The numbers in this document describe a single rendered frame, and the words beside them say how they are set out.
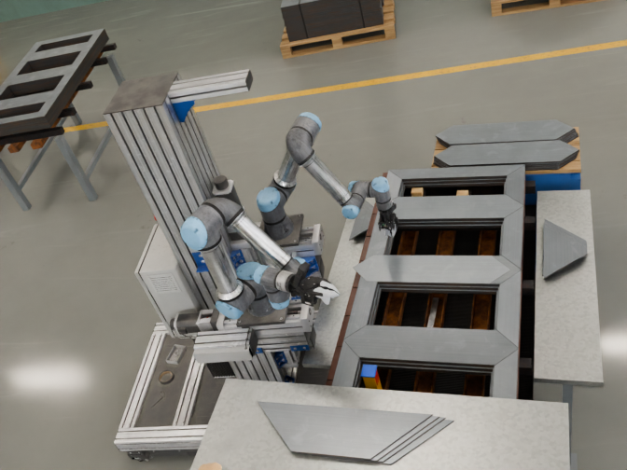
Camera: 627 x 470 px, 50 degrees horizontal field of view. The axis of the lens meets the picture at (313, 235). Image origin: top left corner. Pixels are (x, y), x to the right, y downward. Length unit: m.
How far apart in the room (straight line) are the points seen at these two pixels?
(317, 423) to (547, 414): 0.80
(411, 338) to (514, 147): 1.44
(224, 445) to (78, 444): 1.89
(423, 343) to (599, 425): 1.16
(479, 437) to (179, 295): 1.53
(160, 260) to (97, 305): 2.01
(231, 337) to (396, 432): 0.97
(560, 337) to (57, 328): 3.47
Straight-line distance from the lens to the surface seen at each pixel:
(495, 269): 3.20
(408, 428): 2.47
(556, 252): 3.38
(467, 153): 3.93
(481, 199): 3.57
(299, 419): 2.58
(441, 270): 3.21
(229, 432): 2.67
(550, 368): 2.99
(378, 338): 2.99
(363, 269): 3.29
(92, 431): 4.41
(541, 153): 3.88
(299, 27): 7.30
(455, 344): 2.92
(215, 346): 3.08
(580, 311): 3.19
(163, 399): 4.03
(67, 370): 4.84
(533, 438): 2.45
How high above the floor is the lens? 3.15
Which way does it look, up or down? 40 degrees down
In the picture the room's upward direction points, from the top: 17 degrees counter-clockwise
